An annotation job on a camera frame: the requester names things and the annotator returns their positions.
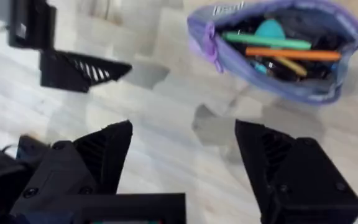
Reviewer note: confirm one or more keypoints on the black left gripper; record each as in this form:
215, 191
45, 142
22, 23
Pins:
31, 23

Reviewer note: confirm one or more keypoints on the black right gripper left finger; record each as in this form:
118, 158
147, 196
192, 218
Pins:
73, 168

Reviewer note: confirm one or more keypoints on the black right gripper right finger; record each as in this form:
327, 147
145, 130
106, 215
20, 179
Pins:
303, 186

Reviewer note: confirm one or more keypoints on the purple soft zip bag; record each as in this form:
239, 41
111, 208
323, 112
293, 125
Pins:
228, 59

